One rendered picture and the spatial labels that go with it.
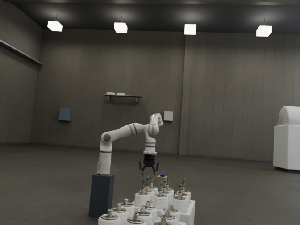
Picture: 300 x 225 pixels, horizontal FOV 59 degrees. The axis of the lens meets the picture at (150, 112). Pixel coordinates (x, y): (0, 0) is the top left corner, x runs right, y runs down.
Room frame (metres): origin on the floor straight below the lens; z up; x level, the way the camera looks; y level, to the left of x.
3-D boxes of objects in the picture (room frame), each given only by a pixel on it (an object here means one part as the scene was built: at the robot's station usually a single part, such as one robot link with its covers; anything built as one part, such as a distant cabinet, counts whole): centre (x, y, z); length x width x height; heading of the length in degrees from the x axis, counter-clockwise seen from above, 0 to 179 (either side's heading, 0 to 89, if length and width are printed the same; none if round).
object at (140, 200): (1.73, 0.01, 0.16); 0.10 x 0.10 x 0.18
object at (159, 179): (2.12, -0.13, 0.16); 0.07 x 0.07 x 0.31; 76
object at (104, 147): (2.09, 0.32, 0.54); 0.09 x 0.09 x 0.17; 10
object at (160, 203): (1.70, -0.10, 0.16); 0.10 x 0.10 x 0.18
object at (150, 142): (1.85, -0.01, 0.62); 0.09 x 0.07 x 0.15; 83
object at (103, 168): (2.09, 0.32, 0.39); 0.09 x 0.09 x 0.17; 84
